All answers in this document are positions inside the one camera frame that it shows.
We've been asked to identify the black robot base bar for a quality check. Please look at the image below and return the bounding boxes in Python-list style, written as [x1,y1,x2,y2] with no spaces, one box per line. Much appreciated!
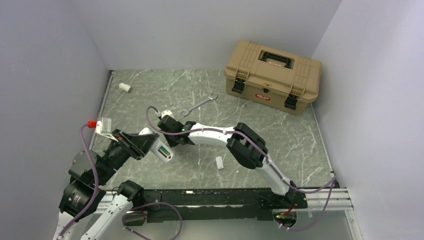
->
[132,188,308,223]

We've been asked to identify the silver open-end wrench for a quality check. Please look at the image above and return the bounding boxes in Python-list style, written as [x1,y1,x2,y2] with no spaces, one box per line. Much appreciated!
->
[179,92,218,117]

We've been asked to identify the white remote battery cover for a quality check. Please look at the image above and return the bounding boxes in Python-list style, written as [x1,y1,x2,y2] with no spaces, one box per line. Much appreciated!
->
[118,82,131,93]

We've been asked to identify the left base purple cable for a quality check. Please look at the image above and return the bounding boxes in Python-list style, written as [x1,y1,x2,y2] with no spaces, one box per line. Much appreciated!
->
[121,201,183,240]

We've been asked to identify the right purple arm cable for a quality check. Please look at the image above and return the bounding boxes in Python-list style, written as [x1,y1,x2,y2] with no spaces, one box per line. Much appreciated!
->
[146,105,337,195]

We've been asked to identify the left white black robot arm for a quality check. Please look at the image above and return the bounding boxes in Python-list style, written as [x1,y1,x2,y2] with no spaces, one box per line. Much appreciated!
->
[53,128,159,240]

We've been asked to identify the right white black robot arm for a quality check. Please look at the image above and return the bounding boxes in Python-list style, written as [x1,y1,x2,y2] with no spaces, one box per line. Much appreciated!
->
[157,115,296,208]

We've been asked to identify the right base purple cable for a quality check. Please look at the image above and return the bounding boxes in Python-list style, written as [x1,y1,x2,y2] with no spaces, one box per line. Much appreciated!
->
[273,180,337,232]

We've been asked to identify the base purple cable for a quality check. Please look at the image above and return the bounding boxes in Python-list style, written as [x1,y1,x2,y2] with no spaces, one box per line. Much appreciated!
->
[273,180,337,232]
[121,201,183,240]

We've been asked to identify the white remote control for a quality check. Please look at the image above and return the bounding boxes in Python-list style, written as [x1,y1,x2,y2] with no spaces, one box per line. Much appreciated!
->
[138,127,174,163]

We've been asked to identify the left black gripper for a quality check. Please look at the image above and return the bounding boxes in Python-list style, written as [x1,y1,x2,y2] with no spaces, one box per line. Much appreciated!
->
[95,128,160,185]

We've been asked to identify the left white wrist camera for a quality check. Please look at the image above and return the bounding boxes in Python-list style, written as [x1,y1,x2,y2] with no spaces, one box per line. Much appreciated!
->
[87,117,115,139]

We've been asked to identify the tan plastic toolbox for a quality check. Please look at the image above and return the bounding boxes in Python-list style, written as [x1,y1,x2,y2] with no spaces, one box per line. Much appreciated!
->
[223,40,322,115]

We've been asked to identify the green AAA battery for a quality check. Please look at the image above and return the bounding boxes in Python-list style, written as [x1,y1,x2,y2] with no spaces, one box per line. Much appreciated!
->
[158,146,172,159]

